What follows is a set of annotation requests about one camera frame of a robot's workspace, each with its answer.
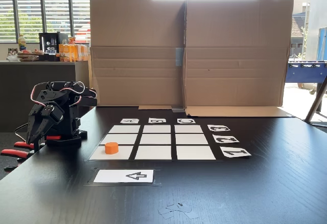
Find red white servo wire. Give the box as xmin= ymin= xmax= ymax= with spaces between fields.
xmin=30 ymin=81 xmax=86 ymax=107

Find red handled clamp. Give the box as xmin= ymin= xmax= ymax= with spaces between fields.
xmin=0 ymin=141 xmax=35 ymax=172

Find orange juice carton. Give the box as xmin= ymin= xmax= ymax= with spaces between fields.
xmin=77 ymin=43 xmax=90 ymax=61
xmin=69 ymin=43 xmax=78 ymax=62
xmin=58 ymin=43 xmax=71 ymax=62

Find round orange token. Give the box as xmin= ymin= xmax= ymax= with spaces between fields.
xmin=105 ymin=142 xmax=120 ymax=155

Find black glass-door cabinet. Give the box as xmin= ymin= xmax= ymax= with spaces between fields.
xmin=38 ymin=32 xmax=68 ymax=61

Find dark counter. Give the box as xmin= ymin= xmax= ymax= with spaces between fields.
xmin=0 ymin=60 xmax=90 ymax=132

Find brown cardboard panel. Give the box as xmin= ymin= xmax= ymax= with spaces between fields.
xmin=183 ymin=0 xmax=294 ymax=118
xmin=89 ymin=0 xmax=187 ymax=110

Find black power cable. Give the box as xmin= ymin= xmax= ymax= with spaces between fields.
xmin=14 ymin=123 xmax=29 ymax=143

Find number 1 paper sheet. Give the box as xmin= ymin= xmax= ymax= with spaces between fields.
xmin=219 ymin=146 xmax=252 ymax=159

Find red black bar clamp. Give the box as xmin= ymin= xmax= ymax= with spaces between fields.
xmin=33 ymin=131 xmax=63 ymax=155

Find number 3 paper sheet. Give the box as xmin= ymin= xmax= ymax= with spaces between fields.
xmin=207 ymin=124 xmax=230 ymax=132

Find number 2 paper sheet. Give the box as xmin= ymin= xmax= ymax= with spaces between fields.
xmin=212 ymin=135 xmax=240 ymax=144

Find white nine-square grid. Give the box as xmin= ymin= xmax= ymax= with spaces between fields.
xmin=88 ymin=124 xmax=223 ymax=161

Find slanted metal leg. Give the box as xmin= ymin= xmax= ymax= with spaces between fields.
xmin=305 ymin=77 xmax=327 ymax=126

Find yellow drink bottle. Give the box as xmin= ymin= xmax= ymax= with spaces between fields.
xmin=17 ymin=34 xmax=28 ymax=51

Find blue foosball table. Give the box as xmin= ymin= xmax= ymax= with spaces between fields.
xmin=285 ymin=59 xmax=327 ymax=96

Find clear tape scraps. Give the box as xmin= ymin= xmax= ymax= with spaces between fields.
xmin=157 ymin=202 xmax=200 ymax=220

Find white arrow paper sheet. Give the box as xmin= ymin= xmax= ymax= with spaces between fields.
xmin=93 ymin=169 xmax=154 ymax=183

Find wooden fruit tray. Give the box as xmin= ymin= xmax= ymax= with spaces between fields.
xmin=16 ymin=49 xmax=44 ymax=62

